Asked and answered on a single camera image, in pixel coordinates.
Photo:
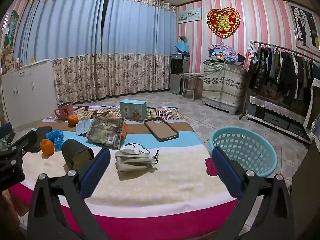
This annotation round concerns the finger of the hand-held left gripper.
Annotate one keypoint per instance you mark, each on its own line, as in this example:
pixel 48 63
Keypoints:
pixel 41 138
pixel 5 129

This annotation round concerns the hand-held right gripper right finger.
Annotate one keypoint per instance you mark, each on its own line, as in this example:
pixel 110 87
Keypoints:
pixel 227 170

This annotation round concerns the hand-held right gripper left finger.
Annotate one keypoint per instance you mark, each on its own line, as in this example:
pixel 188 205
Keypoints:
pixel 96 167

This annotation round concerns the tangerine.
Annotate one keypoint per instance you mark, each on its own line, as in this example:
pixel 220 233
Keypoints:
pixel 47 146
pixel 72 120

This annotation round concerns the blue plastic wrapper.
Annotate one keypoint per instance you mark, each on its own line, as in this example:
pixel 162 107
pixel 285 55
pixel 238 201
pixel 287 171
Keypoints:
pixel 55 137

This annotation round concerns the light blue plastic basket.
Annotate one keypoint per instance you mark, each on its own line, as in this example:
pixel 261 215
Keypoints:
pixel 250 150

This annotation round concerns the grey face mask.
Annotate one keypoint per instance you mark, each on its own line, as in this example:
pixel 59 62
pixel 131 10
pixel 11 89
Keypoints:
pixel 132 160

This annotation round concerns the person's left forearm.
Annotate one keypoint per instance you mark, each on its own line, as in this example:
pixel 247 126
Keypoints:
pixel 10 217

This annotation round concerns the pink mug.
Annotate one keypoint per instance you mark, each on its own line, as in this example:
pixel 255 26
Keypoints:
pixel 65 111

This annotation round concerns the white cabinet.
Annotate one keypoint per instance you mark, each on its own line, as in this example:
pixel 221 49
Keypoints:
pixel 25 87

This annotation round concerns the brown paper scrap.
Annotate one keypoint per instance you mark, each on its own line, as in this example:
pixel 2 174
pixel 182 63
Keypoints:
pixel 105 114

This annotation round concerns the low dark cabinet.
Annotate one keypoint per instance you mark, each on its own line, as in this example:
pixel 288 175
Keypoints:
pixel 275 122

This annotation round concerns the teal cardboard box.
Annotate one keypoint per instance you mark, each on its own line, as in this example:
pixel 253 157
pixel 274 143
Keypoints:
pixel 132 110

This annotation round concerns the printed striped blanket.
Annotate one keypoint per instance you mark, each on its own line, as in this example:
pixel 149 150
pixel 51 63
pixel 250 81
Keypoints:
pixel 162 192

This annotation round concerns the brown phone case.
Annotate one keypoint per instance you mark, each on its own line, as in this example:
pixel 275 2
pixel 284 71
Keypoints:
pixel 160 128

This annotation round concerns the white lace cloth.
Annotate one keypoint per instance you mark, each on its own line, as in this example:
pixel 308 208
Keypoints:
pixel 275 102

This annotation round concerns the dark wooden furniture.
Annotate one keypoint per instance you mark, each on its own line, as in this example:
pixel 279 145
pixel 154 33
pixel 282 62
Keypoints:
pixel 307 192

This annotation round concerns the covered cabinet with clothes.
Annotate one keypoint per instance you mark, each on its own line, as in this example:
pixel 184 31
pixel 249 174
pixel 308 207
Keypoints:
pixel 222 85

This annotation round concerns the grey patterned fringed cloth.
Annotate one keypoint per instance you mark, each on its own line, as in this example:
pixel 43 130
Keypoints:
pixel 316 132

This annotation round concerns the small folding table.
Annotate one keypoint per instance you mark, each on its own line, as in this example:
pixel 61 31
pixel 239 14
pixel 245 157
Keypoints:
pixel 190 75

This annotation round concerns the grey water dispenser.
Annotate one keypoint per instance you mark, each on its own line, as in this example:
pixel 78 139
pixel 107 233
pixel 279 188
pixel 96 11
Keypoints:
pixel 178 75

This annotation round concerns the blue floral curtain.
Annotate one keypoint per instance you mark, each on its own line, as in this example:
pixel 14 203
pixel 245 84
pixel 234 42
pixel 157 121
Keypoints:
pixel 140 30
pixel 62 30

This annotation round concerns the pink hanging bag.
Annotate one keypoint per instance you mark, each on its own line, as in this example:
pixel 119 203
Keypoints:
pixel 247 60

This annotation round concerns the row of hanging clothes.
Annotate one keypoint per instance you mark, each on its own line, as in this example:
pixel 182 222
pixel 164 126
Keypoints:
pixel 282 72

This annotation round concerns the pile of clothes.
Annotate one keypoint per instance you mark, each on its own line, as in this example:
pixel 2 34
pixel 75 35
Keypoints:
pixel 222 51

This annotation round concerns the metal clothes rack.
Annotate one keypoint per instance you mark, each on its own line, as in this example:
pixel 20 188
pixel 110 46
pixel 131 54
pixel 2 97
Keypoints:
pixel 287 48

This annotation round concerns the small potted plant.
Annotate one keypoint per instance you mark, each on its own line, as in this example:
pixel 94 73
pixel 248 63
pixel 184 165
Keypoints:
pixel 183 39

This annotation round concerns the wall poster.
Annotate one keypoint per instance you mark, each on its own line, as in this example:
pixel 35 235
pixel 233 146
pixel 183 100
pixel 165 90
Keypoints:
pixel 11 35

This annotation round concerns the red heart wall decoration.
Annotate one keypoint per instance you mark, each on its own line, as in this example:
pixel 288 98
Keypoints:
pixel 222 22

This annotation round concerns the wall calendar picture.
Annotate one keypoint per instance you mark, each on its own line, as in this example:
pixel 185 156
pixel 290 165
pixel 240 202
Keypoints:
pixel 190 15

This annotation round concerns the framed wall picture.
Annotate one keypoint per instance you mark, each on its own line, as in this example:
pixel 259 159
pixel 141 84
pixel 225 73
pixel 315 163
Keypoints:
pixel 303 27

